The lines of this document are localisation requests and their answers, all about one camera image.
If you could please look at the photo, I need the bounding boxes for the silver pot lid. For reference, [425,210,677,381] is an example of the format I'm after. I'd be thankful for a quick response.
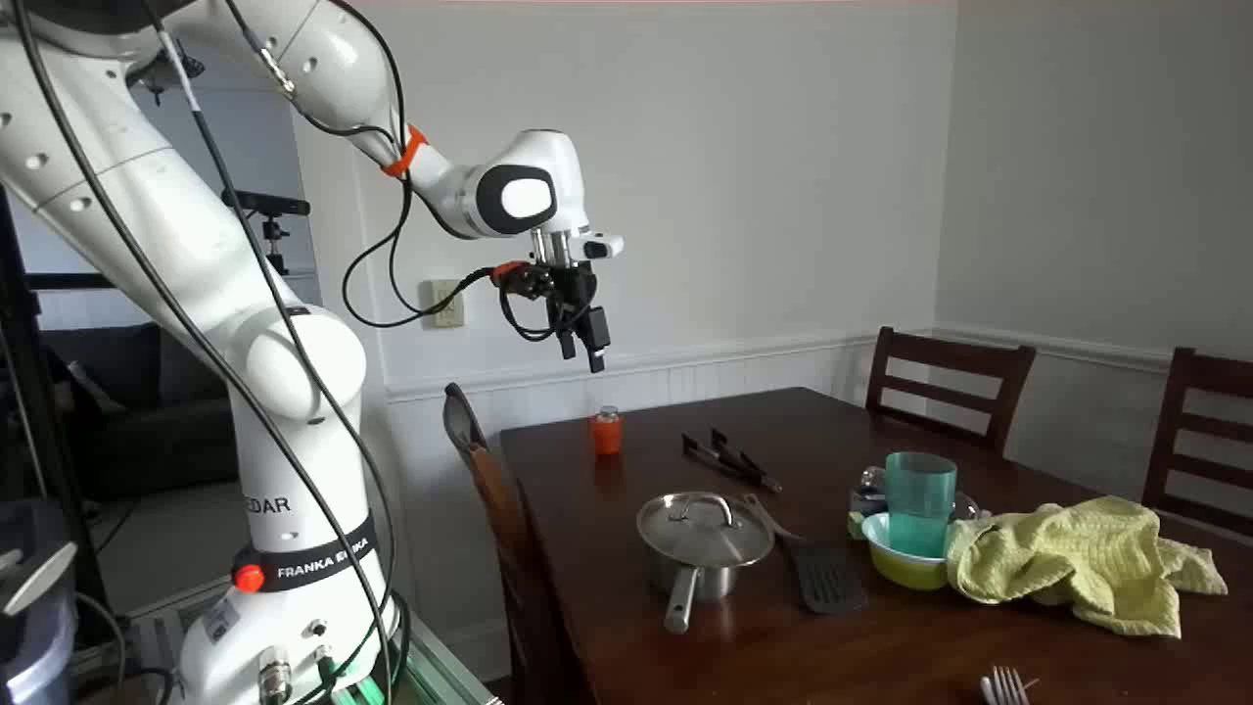
[634,489,779,574]

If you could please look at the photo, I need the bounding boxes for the black tripod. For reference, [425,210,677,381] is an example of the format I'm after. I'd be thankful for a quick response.
[232,188,319,284]

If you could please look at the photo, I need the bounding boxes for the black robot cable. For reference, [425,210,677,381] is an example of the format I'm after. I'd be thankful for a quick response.
[6,0,541,705]

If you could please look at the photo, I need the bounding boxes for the dark wooden chair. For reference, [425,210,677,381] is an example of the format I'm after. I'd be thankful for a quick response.
[439,381,580,705]
[1141,343,1253,540]
[863,325,1044,456]

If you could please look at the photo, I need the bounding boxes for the yellow cloth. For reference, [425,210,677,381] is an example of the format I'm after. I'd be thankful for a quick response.
[946,492,1234,643]

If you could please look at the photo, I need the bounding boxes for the teal plastic cup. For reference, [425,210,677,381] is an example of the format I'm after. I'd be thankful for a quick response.
[882,445,960,560]

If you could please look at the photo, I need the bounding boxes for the black tongs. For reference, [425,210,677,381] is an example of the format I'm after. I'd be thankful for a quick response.
[677,428,788,502]

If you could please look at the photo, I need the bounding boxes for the white wall outlet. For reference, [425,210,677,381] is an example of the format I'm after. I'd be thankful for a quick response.
[417,268,469,331]

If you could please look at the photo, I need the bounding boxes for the orange cable clip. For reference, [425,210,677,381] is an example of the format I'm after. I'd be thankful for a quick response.
[379,126,434,180]

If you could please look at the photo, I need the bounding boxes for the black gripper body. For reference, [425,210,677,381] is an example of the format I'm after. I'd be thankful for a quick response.
[527,255,609,339]

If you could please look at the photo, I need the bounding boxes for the small glass container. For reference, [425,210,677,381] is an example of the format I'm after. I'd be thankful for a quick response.
[845,463,893,528]

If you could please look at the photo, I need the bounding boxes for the dark sofa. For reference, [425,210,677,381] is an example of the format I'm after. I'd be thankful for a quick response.
[37,322,246,510]

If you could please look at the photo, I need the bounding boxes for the small orange bottle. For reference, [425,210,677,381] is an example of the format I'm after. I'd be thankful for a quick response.
[587,403,628,463]

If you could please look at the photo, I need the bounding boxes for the green bowl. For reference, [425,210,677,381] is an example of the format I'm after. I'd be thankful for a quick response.
[853,510,963,594]

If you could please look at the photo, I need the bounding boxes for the silver pot with handle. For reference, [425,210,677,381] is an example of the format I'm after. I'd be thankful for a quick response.
[634,489,779,637]

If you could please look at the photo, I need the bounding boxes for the black spatula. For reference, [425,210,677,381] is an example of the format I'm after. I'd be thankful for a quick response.
[739,492,874,620]

